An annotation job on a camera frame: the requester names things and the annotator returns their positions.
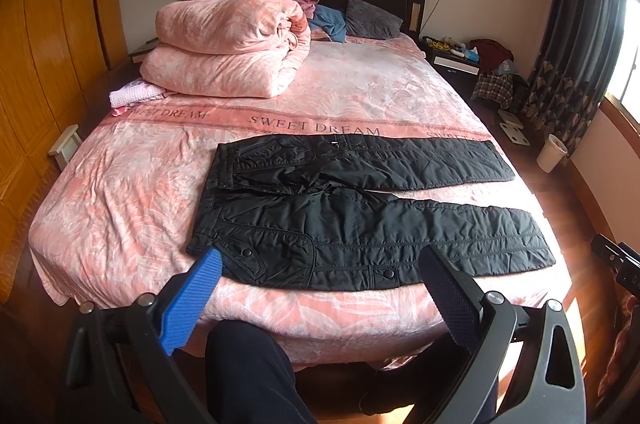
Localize person's dark trouser leg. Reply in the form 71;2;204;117
205;320;316;424

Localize folded pink comforter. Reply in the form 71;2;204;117
140;0;310;99

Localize left nightstand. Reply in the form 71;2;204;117
129;37;160;64

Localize plaid shirt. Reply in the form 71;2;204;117
471;73;514;110

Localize pink sweet dream bed cover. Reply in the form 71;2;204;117
28;40;570;368

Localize person's right hand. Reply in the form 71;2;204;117
598;296;639;397

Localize black quilted pants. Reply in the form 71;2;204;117
186;134;555;292

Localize small white stool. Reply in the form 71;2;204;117
48;124;82;170

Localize white bathroom scale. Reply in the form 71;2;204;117
497;109;530;147

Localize brown wooden wardrobe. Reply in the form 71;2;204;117
1;0;128;300

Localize dark patterned curtain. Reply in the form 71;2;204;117
521;0;627;153

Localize white waste bin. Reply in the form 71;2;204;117
536;134;567;174

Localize black right nightstand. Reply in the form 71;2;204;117
419;38;480;101

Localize grey pillow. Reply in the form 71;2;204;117
345;0;402;40

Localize folded light pink towel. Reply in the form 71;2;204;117
110;80;166;116

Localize dark red garment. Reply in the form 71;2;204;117
468;38;514;73

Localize blue garment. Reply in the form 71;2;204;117
309;5;347;43

